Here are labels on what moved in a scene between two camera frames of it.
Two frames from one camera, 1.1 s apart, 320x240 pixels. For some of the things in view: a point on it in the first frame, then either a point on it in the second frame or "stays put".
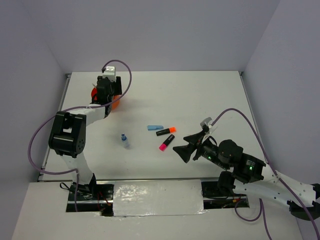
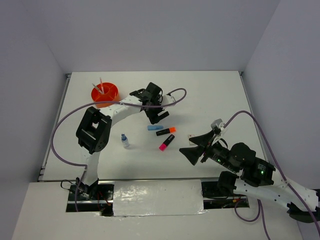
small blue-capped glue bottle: x=124 y=141 stays put
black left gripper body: x=115 y=88 → x=152 y=111
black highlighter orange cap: x=172 y=129 stays put
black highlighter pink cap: x=162 y=147 stays put
